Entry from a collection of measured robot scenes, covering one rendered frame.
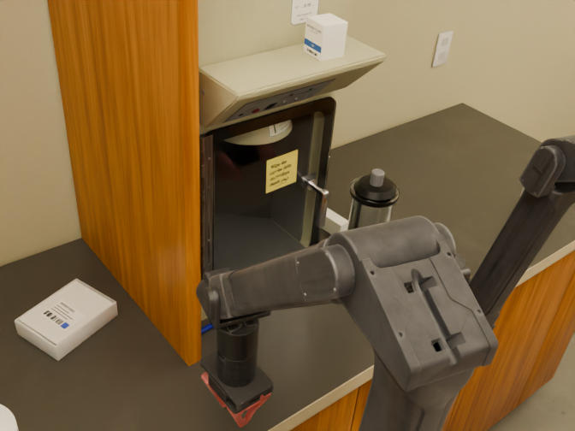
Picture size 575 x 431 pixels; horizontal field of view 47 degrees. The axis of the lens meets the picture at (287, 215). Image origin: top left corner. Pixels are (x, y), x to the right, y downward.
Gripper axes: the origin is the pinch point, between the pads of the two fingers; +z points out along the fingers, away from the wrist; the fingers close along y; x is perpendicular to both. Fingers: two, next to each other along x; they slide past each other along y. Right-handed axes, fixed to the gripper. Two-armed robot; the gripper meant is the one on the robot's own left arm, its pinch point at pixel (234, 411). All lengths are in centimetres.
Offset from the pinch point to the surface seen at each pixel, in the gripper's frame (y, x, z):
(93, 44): 53, -6, -39
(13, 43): 76, 0, -33
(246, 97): 21.4, -16.0, -40.0
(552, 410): 0, -147, 110
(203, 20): 33, -16, -48
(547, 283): 6, -111, 33
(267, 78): 24, -22, -41
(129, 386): 26.0, 5.4, 16.1
